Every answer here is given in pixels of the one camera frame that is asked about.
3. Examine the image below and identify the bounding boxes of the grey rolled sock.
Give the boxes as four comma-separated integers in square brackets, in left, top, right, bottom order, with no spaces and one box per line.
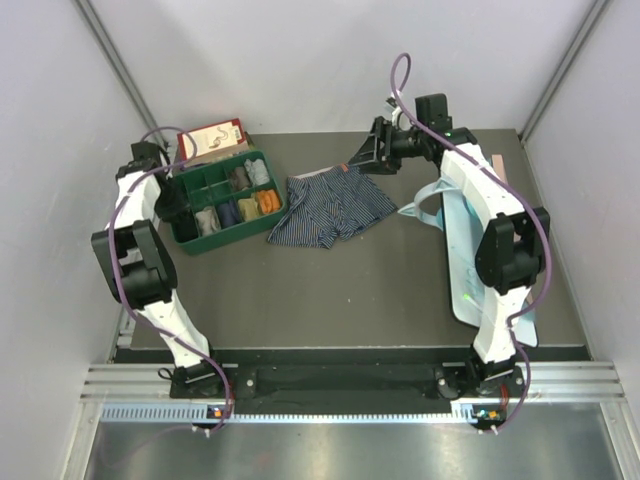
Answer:
[244,159,271,186]

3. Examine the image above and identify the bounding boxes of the green compartment tray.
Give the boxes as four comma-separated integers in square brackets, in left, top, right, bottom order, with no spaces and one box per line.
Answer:
[170,150,288,256]

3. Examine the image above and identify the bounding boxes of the navy rolled sock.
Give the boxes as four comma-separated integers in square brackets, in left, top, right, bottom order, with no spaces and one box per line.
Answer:
[216,200,243,229]

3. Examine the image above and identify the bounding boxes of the white slotted cable duct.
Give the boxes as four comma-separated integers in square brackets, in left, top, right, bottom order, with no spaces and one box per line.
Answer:
[99,402,501,425]

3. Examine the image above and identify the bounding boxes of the black underwear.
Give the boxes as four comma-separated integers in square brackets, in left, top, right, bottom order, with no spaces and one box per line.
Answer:
[171,210,199,243]

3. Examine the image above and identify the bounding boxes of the mustard rolled sock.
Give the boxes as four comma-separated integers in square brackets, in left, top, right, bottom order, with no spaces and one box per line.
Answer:
[237,198,261,222]

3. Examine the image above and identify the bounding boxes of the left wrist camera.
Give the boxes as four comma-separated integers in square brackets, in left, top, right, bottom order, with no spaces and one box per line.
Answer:
[177,132,200,161]

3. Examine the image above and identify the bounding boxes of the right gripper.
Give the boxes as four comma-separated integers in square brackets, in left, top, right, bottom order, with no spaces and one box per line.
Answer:
[348,118,428,176]

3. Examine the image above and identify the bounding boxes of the red and cream book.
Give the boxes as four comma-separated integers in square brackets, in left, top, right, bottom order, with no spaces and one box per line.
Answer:
[177,118,254,168]

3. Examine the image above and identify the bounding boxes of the orange rolled sock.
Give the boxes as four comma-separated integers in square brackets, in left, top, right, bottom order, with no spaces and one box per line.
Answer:
[255,189,282,215]

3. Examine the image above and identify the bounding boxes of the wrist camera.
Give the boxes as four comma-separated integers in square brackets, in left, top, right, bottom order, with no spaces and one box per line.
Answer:
[384,96,404,128]
[177,132,200,161]

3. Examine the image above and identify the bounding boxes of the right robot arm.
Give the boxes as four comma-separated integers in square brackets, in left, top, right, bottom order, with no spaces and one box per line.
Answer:
[349,94,550,396]

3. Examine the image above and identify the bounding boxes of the light blue tablet board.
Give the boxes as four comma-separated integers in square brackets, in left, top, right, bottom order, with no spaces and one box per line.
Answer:
[442,190,538,359]

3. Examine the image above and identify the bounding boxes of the brown rolled sock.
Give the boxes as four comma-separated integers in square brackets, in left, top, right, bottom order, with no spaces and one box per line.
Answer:
[229,166,253,192]

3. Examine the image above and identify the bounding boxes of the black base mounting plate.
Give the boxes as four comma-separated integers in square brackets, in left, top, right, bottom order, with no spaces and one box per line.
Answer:
[169,349,531,404]

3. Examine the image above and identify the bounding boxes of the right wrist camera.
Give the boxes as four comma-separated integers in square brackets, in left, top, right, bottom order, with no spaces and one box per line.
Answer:
[384,96,404,128]

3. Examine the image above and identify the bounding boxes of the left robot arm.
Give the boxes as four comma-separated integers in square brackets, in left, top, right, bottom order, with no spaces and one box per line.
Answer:
[91,140,227,397]

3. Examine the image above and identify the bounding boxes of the striped blue boxer shorts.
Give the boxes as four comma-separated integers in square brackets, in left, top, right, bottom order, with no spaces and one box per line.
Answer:
[267,165,397,249]

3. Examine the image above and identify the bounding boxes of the teal and pink book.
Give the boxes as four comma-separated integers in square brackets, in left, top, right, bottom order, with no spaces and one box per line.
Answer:
[491,154,508,183]

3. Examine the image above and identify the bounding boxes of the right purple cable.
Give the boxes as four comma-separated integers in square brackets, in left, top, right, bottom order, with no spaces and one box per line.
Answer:
[389,53,554,436]

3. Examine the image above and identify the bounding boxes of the beige rolled sock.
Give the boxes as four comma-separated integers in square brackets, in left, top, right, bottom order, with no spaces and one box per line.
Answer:
[194,207,221,236]

